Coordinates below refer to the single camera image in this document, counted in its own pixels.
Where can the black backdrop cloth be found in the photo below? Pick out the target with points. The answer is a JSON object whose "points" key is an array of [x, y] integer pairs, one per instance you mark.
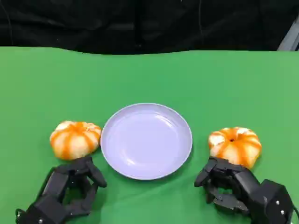
{"points": [[93, 23]]}

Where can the lilac plate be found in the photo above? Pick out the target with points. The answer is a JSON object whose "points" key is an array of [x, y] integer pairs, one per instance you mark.
{"points": [[147, 142]]}

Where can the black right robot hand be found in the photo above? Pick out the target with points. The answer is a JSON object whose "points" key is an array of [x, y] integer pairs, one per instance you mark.
{"points": [[252, 193]]}

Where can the green table cloth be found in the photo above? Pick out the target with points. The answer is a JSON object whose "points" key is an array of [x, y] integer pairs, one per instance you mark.
{"points": [[149, 79]]}

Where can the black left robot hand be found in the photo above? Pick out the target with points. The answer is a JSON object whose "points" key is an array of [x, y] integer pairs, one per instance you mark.
{"points": [[58, 186]]}

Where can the grey metal frame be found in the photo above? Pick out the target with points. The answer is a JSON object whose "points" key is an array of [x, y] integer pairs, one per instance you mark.
{"points": [[290, 37]]}

